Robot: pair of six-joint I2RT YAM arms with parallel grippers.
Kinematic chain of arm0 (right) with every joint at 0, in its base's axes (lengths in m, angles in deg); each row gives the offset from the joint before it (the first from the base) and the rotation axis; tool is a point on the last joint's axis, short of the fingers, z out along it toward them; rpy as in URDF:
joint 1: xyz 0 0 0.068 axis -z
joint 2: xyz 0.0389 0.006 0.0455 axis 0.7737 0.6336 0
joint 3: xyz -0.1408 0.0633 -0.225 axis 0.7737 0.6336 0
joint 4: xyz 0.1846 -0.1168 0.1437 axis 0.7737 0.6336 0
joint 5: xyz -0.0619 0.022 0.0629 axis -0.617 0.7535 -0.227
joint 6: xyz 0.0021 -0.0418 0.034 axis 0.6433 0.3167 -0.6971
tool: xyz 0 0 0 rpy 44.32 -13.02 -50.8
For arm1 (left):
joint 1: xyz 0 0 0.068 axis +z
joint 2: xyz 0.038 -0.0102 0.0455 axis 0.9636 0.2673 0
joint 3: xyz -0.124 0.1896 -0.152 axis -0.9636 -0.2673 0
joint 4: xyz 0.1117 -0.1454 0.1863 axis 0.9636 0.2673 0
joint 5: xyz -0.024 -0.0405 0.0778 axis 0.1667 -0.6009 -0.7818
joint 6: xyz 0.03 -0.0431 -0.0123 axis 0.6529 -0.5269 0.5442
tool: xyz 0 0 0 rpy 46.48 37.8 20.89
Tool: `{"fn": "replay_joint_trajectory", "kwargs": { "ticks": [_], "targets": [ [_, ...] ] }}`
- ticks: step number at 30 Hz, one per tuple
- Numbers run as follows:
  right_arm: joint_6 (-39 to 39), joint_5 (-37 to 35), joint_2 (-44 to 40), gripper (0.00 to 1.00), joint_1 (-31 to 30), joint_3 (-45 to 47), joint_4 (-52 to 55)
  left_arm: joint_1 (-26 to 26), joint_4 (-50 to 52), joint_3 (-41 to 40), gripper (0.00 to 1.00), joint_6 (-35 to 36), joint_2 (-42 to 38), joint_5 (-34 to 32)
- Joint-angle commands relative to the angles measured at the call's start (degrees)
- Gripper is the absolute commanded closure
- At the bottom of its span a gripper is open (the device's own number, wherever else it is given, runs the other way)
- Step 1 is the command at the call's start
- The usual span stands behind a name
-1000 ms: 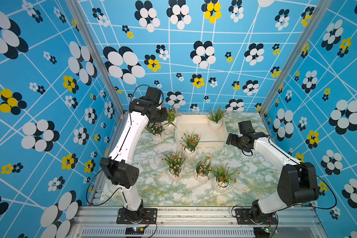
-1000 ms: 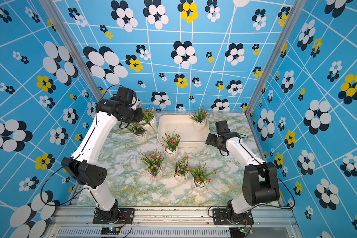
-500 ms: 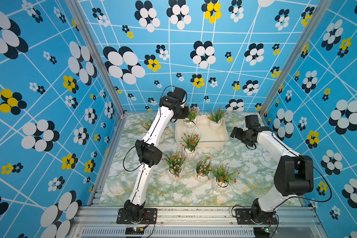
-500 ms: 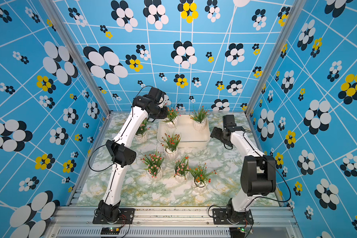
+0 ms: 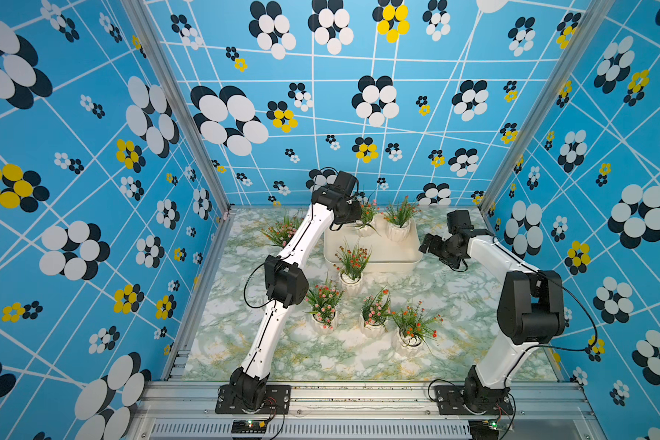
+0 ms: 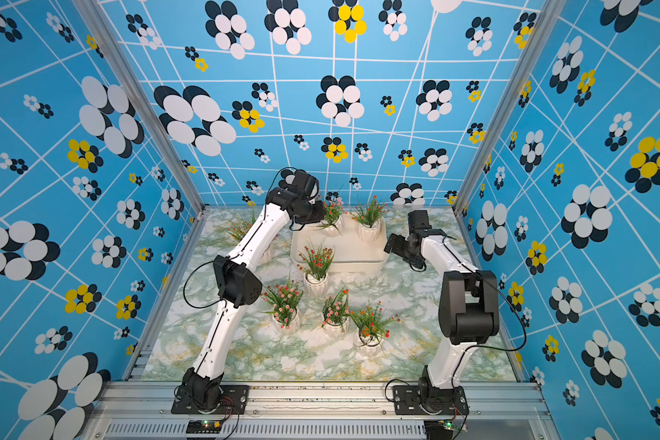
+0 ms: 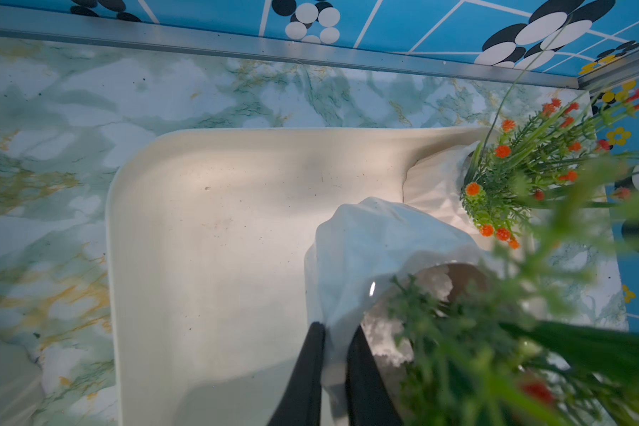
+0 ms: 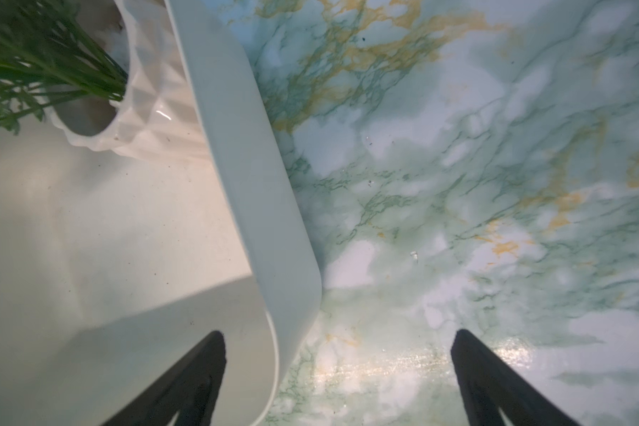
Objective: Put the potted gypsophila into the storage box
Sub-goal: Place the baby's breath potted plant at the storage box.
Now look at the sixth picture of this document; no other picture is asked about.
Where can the left green circuit board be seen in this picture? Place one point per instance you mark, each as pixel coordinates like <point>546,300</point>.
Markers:
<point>198,427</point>

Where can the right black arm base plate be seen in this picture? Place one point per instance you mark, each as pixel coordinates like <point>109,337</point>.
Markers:
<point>412,400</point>

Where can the red flower pot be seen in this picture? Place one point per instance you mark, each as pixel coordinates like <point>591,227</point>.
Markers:
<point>315,266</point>
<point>372,324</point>

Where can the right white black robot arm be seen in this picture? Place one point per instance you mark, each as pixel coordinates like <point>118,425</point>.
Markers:
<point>467,316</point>

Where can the aluminium front rail frame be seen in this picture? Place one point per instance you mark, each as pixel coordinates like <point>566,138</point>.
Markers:
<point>324,410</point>

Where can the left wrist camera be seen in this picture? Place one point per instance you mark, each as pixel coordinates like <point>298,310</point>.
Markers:
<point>303,184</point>

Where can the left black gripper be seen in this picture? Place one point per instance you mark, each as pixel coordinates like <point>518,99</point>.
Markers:
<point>318,216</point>

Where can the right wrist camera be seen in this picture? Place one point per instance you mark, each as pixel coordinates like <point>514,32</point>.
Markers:
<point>419,223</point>

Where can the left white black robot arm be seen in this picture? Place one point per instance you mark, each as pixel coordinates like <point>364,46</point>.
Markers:
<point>239,288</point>

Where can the orange flower pot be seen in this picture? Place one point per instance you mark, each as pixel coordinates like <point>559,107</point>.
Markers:
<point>369,217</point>

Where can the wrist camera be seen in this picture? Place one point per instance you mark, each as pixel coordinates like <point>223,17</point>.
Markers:
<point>419,223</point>
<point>303,184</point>

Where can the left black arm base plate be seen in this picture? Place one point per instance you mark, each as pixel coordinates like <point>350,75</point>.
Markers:
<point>232,400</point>

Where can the small pink flower pot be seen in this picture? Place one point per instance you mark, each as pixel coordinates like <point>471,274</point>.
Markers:
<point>332,223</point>

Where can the cream plastic storage box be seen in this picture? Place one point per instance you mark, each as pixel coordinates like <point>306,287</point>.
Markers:
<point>352,254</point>

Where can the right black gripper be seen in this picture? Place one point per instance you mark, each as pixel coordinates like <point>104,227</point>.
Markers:
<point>397,248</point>

